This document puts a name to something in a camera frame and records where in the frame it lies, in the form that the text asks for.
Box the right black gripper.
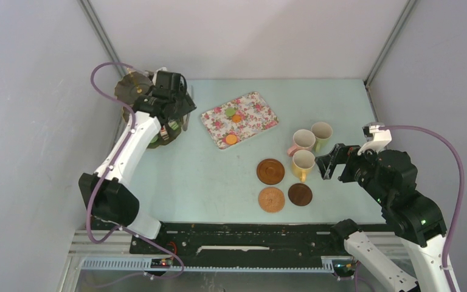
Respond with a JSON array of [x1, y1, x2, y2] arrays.
[[313, 140, 389, 204]]

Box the green layered cake slice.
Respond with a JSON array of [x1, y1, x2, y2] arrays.
[[168, 120, 180, 131]]

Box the metal serving tongs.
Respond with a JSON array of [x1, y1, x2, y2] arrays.
[[182, 85, 194, 133]]

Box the chocolate cake slice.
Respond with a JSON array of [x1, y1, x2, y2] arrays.
[[159, 126, 170, 141]]

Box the small orange macaron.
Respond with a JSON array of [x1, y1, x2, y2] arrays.
[[232, 114, 243, 123]]

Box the orange round biscuit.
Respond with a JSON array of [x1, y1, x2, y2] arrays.
[[224, 134, 238, 145]]

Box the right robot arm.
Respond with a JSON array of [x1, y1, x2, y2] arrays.
[[315, 144, 459, 291]]

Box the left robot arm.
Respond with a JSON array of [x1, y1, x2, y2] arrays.
[[78, 68, 196, 254]]

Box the green mug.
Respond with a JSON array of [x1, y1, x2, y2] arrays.
[[311, 122, 333, 153]]

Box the yellow mug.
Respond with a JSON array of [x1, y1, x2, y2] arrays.
[[291, 150, 316, 183]]

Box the pink mug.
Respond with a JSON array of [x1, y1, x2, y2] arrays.
[[287, 129, 316, 157]]

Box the dark brown wooden coaster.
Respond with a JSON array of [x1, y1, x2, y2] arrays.
[[288, 183, 313, 206]]

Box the three-tier dark dessert stand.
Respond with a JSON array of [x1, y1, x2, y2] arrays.
[[114, 68, 183, 149]]

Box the green macaron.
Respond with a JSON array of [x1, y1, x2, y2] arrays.
[[224, 108, 236, 117]]

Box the light brown wooden coaster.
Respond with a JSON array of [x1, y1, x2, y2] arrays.
[[256, 158, 285, 186]]

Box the woven rattan coaster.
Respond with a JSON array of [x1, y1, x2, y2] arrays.
[[258, 187, 285, 213]]

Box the floral rectangular tray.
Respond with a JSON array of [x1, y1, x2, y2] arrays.
[[200, 91, 279, 150]]

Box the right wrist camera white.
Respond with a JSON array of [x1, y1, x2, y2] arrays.
[[358, 122, 392, 156]]

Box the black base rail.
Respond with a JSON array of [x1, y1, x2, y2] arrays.
[[72, 221, 412, 275]]

